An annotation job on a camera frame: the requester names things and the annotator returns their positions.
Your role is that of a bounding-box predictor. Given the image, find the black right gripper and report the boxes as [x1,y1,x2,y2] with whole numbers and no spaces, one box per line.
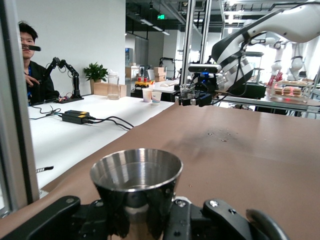
[174,73,219,108]

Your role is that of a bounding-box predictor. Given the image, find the black handled tool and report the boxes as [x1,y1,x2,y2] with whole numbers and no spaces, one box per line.
[35,165,55,174]

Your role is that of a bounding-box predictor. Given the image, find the light wooden box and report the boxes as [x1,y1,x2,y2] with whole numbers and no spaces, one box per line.
[93,82,128,99]

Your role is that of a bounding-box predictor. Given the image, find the steel jigger cup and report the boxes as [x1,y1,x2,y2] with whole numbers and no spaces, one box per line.
[89,148,184,240]

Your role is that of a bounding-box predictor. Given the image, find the brown table mat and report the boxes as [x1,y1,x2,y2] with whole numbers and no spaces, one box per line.
[0,99,320,240]

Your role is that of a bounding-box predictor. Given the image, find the black adapter yellow label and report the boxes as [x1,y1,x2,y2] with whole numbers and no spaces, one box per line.
[65,109,90,119]
[61,112,89,125]

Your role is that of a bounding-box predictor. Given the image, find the yellow box red buttons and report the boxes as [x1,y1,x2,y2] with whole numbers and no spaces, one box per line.
[134,77,154,90]

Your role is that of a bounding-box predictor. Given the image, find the black adapter cable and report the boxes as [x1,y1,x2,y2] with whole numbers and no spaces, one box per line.
[29,104,135,131]

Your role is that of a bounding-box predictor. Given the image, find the black board with wires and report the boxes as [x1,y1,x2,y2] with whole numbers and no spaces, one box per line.
[55,93,85,104]

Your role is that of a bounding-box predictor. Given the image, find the green potted plant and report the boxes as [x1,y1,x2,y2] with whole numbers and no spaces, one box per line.
[83,62,109,94]

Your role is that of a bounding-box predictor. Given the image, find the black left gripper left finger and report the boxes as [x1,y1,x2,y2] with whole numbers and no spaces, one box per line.
[0,195,111,240]

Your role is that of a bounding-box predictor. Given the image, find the spilled liquid puddle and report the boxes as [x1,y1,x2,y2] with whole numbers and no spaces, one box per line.
[207,128,239,143]

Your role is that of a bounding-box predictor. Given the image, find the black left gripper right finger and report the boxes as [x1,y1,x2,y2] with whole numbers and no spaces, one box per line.
[162,197,271,240]

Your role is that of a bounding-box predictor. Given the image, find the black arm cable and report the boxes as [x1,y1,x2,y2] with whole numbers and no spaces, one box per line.
[246,208,291,240]
[211,41,249,101]

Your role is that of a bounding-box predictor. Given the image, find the red bottles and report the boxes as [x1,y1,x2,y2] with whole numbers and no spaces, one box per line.
[268,71,284,86]

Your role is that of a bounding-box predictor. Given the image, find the clear rack with buns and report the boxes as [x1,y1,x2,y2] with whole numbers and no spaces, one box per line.
[265,79,314,104]

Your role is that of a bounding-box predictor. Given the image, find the person in black jacket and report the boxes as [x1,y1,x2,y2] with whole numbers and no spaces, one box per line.
[18,20,60,107]

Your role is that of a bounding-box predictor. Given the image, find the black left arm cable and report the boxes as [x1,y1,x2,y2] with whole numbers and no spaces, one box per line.
[246,208,291,240]

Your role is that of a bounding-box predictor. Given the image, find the clear glass measuring beaker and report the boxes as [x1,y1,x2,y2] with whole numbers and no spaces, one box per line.
[179,83,197,100]

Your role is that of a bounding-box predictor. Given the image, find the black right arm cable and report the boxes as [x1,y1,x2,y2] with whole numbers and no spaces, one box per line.
[211,41,249,101]

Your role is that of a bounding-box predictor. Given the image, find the plain white paper cup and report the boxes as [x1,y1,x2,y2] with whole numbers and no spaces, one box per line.
[142,88,154,103]

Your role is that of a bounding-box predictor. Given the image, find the paper cup blue print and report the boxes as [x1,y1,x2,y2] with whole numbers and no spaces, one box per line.
[150,90,163,106]

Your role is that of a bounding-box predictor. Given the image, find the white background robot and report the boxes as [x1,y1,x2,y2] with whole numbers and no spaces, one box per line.
[264,36,309,81]

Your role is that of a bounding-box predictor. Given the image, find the aluminium cell frame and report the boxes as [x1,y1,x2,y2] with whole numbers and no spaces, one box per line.
[0,0,214,219]

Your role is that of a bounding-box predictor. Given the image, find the clear jug white lid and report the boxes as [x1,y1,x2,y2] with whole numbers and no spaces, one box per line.
[106,69,121,101]

